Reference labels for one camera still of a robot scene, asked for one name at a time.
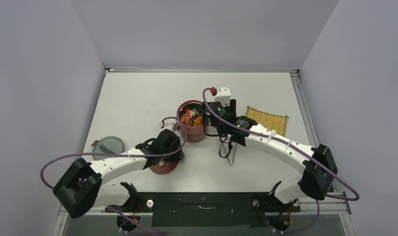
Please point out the white rice ball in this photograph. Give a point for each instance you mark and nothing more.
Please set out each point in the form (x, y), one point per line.
(191, 113)

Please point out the orange food pieces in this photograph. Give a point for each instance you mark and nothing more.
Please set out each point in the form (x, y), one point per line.
(192, 122)

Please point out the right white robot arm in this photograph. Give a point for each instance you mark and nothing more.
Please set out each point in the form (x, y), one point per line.
(315, 165)

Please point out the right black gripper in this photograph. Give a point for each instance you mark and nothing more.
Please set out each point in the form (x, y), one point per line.
(231, 107)

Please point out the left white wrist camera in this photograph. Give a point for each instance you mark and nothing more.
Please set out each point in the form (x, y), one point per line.
(172, 125)

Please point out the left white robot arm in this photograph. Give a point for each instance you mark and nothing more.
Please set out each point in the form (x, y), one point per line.
(85, 185)

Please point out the red round lid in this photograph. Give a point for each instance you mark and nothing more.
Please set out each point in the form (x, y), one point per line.
(163, 168)

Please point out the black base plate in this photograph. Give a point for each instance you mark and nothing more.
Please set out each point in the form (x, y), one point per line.
(215, 209)

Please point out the aluminium rail frame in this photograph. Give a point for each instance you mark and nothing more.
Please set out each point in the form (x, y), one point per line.
(131, 105)

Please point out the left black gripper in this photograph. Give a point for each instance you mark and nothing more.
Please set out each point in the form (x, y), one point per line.
(177, 156)

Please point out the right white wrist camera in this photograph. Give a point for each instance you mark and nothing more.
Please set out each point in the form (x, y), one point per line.
(221, 94)

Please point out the steel tongs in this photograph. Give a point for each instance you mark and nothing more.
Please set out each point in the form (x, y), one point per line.
(231, 157)

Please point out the bamboo mat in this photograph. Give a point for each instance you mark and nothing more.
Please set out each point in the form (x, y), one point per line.
(268, 120)

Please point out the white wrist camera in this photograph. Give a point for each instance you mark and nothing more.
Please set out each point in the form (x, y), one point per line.
(172, 125)
(221, 94)

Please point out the glass lid with red clip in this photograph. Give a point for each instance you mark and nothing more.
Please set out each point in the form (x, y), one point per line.
(108, 145)

